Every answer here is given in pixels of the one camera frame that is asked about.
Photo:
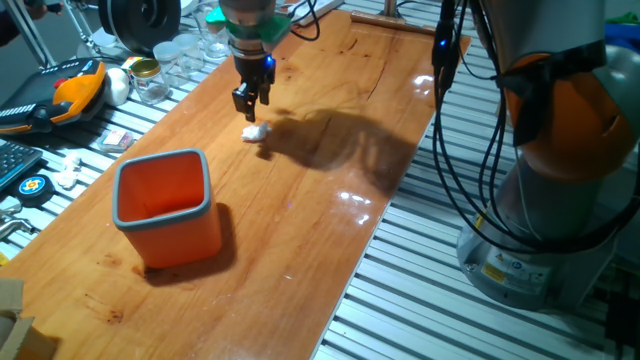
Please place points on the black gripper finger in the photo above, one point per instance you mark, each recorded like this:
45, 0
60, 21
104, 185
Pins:
246, 102
266, 92

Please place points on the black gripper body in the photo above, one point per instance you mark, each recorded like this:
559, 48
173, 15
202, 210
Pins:
255, 70

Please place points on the white paper ball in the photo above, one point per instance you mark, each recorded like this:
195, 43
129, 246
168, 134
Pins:
255, 132

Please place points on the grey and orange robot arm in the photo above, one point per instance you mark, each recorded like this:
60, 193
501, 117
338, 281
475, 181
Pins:
565, 125

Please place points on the orange trash can grey rim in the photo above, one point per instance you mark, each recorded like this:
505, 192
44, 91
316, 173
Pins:
175, 240

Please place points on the clear plastic cup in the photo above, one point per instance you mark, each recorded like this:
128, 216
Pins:
189, 50
166, 55
216, 45

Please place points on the glass jar gold lid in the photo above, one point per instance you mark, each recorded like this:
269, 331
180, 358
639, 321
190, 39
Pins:
150, 85

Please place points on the small colourful box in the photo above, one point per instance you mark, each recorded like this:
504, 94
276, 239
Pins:
131, 62

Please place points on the black filament spool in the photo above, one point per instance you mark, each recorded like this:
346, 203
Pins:
135, 25

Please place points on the white egg-shaped object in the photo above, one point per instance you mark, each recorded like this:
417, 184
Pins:
117, 87

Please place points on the glossy wooden board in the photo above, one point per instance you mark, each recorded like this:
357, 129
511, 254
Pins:
300, 225

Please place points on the small plastic packet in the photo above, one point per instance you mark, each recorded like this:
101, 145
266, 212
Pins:
116, 140

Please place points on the orange and black teach pendant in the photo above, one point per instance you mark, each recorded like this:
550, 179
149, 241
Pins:
75, 95

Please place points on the white tissue scrap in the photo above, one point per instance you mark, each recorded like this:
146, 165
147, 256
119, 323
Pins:
65, 180
72, 161

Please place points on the black computer keyboard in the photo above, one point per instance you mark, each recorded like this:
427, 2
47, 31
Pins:
15, 162

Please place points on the small yellow tool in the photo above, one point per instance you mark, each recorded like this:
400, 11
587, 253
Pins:
3, 258

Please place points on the small cardboard box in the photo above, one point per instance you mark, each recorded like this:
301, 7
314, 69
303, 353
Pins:
10, 295
25, 342

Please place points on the blue bag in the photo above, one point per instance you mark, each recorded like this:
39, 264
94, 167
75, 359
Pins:
622, 37

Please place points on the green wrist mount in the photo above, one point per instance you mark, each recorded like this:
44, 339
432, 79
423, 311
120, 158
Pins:
275, 29

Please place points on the wooden post base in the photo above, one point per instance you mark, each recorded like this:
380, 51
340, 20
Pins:
390, 24

